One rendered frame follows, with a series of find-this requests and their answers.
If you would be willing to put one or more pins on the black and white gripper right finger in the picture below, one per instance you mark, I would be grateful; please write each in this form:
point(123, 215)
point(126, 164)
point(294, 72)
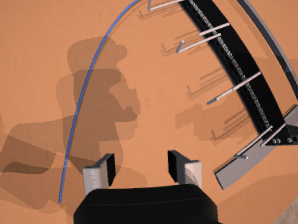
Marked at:
point(184, 170)

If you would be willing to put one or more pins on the grey metal rack with black panel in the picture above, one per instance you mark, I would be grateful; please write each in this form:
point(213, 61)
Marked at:
point(256, 94)

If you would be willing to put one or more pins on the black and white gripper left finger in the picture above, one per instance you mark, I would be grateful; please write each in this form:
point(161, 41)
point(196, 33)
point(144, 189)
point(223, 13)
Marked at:
point(100, 175)

